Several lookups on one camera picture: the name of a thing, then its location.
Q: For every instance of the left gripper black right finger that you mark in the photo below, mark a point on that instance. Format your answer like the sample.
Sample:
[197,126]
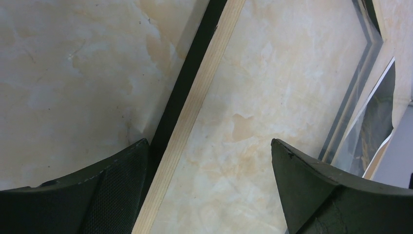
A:
[318,198]

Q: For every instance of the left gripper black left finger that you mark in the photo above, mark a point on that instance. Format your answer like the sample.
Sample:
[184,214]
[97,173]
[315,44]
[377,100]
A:
[103,198]

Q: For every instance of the landscape photo print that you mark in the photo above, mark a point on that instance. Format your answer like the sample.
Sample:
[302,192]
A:
[371,128]

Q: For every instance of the wooden picture frame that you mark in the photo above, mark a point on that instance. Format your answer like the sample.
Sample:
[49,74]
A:
[288,69]

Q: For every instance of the brown cardboard backing board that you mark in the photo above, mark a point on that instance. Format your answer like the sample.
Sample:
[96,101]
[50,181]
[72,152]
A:
[374,164]

